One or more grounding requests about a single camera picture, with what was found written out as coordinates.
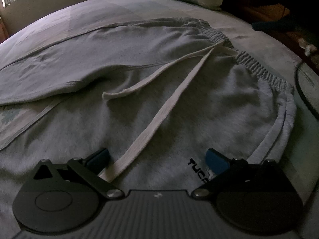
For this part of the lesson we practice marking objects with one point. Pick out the patterned grey bed sheet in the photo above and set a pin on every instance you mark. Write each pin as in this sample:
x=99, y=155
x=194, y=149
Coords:
x=300, y=156

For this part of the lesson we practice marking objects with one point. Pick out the grey sweatpants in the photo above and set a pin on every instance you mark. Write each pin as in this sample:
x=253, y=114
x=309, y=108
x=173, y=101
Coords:
x=157, y=94

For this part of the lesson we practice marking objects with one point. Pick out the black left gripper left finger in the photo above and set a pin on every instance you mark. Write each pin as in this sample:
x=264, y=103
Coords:
x=59, y=198

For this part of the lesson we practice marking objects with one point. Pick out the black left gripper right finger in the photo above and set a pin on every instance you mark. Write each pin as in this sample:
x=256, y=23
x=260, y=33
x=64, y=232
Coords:
x=257, y=199

